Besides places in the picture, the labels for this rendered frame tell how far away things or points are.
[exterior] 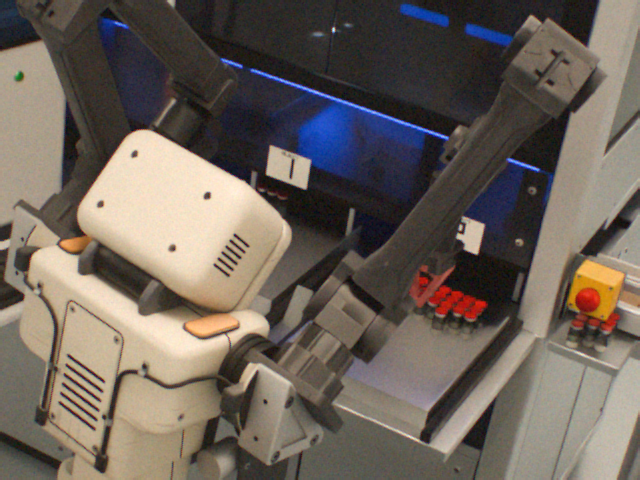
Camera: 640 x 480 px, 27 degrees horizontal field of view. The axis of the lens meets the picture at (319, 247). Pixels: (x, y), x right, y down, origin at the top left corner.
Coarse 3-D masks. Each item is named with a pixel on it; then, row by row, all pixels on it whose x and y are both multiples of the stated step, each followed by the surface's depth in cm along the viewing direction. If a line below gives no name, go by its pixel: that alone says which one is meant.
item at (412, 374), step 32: (416, 320) 226; (384, 352) 216; (416, 352) 217; (448, 352) 219; (480, 352) 215; (352, 384) 203; (384, 384) 208; (416, 384) 209; (448, 384) 211; (416, 416) 199
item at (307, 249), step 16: (288, 224) 249; (304, 224) 250; (304, 240) 244; (320, 240) 245; (336, 240) 246; (352, 240) 244; (288, 256) 238; (304, 256) 239; (320, 256) 240; (272, 272) 233; (288, 272) 233; (304, 272) 228; (272, 288) 228; (288, 288) 223; (256, 304) 220; (272, 304) 219
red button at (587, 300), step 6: (588, 288) 217; (582, 294) 216; (588, 294) 216; (594, 294) 216; (576, 300) 217; (582, 300) 216; (588, 300) 216; (594, 300) 216; (576, 306) 218; (582, 306) 217; (588, 306) 216; (594, 306) 216; (588, 312) 217
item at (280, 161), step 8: (272, 152) 239; (280, 152) 238; (288, 152) 237; (272, 160) 239; (280, 160) 239; (288, 160) 238; (296, 160) 237; (304, 160) 236; (272, 168) 240; (280, 168) 239; (288, 168) 238; (296, 168) 238; (304, 168) 237; (272, 176) 241; (280, 176) 240; (288, 176) 239; (296, 176) 238; (304, 176) 237; (296, 184) 239; (304, 184) 238
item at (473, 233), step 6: (462, 216) 225; (468, 222) 225; (474, 222) 224; (468, 228) 225; (474, 228) 225; (480, 228) 224; (468, 234) 226; (474, 234) 225; (480, 234) 225; (462, 240) 227; (468, 240) 226; (474, 240) 226; (480, 240) 225; (468, 246) 227; (474, 246) 226; (474, 252) 227
